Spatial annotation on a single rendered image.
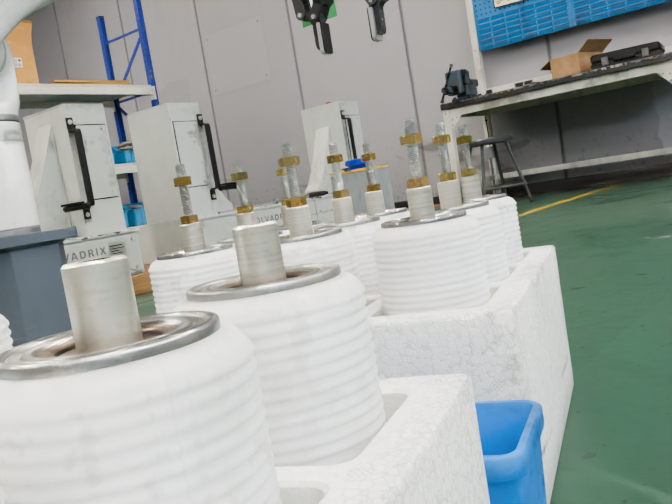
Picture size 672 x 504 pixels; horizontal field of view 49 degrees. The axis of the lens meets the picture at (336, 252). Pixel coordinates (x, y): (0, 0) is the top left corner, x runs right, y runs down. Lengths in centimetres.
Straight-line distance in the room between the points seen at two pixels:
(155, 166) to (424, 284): 303
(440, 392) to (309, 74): 674
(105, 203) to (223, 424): 299
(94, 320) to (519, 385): 40
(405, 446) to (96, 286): 15
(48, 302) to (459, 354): 76
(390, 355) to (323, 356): 28
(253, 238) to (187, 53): 789
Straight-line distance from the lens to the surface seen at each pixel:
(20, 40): 636
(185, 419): 23
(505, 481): 47
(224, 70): 784
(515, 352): 58
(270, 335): 32
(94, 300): 25
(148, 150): 362
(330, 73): 694
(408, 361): 60
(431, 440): 34
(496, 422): 57
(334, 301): 33
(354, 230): 76
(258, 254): 35
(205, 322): 25
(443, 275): 62
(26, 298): 119
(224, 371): 24
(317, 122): 456
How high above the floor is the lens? 29
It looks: 5 degrees down
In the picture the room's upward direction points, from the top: 9 degrees counter-clockwise
